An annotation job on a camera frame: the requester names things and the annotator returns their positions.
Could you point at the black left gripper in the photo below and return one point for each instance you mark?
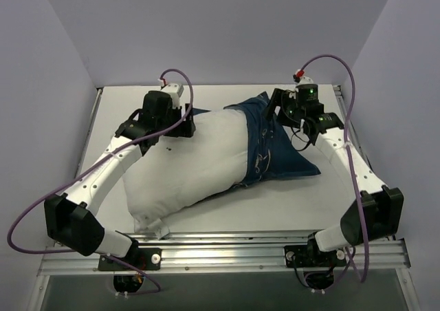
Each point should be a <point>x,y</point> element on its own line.
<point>187,121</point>

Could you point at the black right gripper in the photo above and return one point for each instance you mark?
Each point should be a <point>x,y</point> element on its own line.
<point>276,102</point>

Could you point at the blue embroidered pillowcase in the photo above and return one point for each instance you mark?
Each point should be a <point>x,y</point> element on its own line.
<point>271,146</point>

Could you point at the white pillow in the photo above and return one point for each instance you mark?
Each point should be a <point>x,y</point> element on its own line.
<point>179,172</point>

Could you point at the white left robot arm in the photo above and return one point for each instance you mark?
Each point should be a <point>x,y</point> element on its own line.
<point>84,233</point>

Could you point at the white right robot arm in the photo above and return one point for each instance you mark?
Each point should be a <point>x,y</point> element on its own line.
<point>320,133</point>

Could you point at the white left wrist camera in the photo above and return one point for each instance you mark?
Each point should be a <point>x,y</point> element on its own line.
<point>174,90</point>

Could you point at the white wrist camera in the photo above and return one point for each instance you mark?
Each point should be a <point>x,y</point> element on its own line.
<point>174,90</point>
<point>301,80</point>

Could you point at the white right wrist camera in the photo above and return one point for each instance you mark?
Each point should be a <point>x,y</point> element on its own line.
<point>301,80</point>

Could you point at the aluminium left side rail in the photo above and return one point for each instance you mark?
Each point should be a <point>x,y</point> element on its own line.
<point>84,152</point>

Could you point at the aluminium rail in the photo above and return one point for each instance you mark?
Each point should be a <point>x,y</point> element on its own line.
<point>223,252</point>
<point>84,152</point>
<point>354,139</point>

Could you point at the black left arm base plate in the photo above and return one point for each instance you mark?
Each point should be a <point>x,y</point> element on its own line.
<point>144,259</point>

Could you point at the aluminium front rail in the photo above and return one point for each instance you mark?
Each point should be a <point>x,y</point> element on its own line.
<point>223,252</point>

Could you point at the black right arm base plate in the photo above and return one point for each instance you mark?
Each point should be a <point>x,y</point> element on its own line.
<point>305,256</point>

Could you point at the aluminium right side rail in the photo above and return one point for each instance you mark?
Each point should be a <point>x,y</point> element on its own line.
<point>354,139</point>

